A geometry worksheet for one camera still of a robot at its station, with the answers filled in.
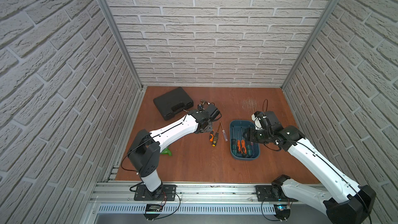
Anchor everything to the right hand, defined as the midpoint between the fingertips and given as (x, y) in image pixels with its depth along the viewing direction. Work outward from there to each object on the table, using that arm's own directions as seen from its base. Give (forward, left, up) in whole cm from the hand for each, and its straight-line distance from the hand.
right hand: (248, 135), depth 77 cm
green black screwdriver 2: (-3, -2, -13) cm, 14 cm away
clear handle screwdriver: (+10, +10, -15) cm, 20 cm away
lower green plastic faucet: (0, +44, -13) cm, 46 cm away
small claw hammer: (+35, +21, -15) cm, 43 cm away
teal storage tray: (+14, 0, -12) cm, 19 cm away
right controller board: (-31, -12, -17) cm, 38 cm away
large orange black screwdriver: (-3, 0, -13) cm, 13 cm away
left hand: (+9, +20, -4) cm, 22 cm away
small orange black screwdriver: (+1, +3, -13) cm, 14 cm away
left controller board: (-26, +48, -15) cm, 57 cm away
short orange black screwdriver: (+8, +18, -14) cm, 24 cm away
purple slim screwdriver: (+1, -5, -14) cm, 15 cm away
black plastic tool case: (+33, +43, -10) cm, 55 cm away
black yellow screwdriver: (+5, +16, -13) cm, 21 cm away
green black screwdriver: (-1, +6, -13) cm, 14 cm away
